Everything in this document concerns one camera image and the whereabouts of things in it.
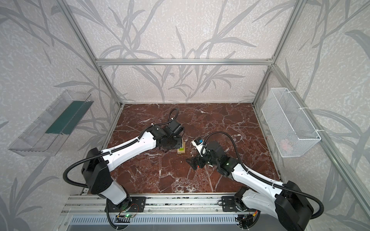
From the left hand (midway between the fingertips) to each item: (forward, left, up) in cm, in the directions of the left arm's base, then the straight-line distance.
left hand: (182, 141), depth 82 cm
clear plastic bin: (-8, +60, +17) cm, 63 cm away
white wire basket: (-6, -49, +22) cm, 54 cm away
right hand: (-5, -6, -1) cm, 8 cm away
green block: (0, +1, -11) cm, 11 cm away
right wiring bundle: (-36, -35, -18) cm, 53 cm away
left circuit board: (-36, +28, -16) cm, 48 cm away
